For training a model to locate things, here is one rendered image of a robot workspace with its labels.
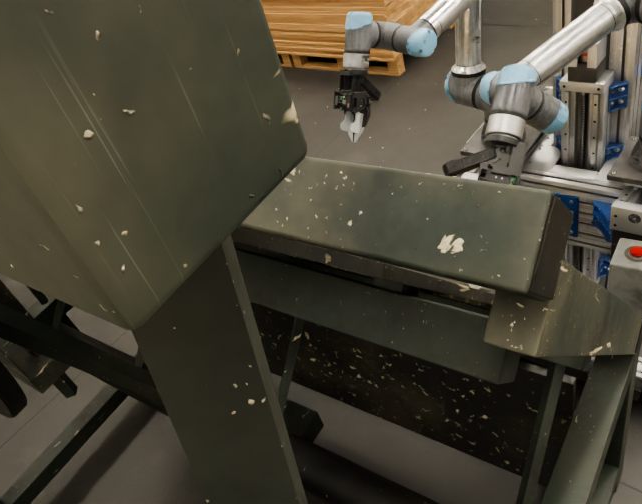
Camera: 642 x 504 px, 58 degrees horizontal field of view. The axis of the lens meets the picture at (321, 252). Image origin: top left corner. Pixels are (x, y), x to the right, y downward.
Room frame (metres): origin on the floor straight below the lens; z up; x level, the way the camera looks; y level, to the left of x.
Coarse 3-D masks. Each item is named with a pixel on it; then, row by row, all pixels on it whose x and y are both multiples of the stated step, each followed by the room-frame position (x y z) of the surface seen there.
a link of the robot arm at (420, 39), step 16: (448, 0) 1.61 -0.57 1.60; (464, 0) 1.61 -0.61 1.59; (432, 16) 1.57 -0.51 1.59; (448, 16) 1.58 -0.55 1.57; (400, 32) 1.58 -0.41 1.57; (416, 32) 1.53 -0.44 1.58; (432, 32) 1.52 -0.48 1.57; (400, 48) 1.57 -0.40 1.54; (416, 48) 1.51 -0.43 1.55; (432, 48) 1.52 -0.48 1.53
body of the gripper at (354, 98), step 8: (344, 72) 1.58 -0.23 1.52; (352, 72) 1.57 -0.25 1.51; (360, 72) 1.57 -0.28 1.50; (344, 80) 1.57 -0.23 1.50; (352, 80) 1.57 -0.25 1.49; (360, 80) 1.59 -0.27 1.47; (344, 88) 1.57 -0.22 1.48; (352, 88) 1.56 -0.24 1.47; (360, 88) 1.59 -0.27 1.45; (344, 96) 1.56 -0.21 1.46; (352, 96) 1.54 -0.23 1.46; (360, 96) 1.55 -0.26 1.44; (368, 96) 1.57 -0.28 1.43; (344, 104) 1.57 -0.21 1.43; (352, 104) 1.53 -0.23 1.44; (360, 104) 1.56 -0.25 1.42
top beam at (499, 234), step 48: (288, 192) 0.59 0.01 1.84; (336, 192) 0.55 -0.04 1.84; (384, 192) 0.51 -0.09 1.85; (432, 192) 0.47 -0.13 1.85; (480, 192) 0.44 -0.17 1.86; (528, 192) 0.41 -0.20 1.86; (336, 240) 0.51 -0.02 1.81; (384, 240) 0.47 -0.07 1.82; (432, 240) 0.44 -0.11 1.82; (480, 240) 0.41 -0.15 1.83; (528, 240) 0.38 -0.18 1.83; (528, 288) 0.35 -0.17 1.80
